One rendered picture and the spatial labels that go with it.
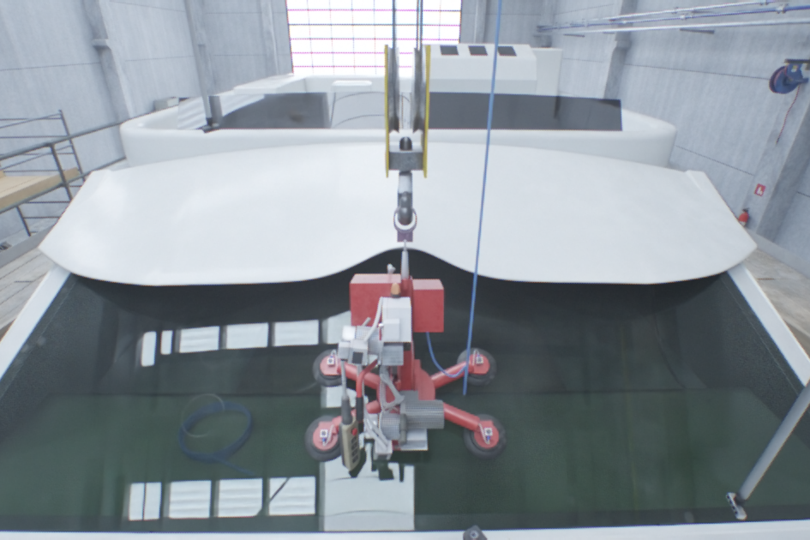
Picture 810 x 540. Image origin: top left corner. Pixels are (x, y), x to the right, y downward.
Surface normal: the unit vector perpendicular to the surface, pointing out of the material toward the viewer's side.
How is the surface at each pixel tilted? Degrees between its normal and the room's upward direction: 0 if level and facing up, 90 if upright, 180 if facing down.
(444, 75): 61
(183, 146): 90
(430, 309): 73
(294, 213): 21
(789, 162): 90
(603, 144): 90
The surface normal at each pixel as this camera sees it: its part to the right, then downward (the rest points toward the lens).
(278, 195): -0.04, -0.65
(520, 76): 0.02, -0.01
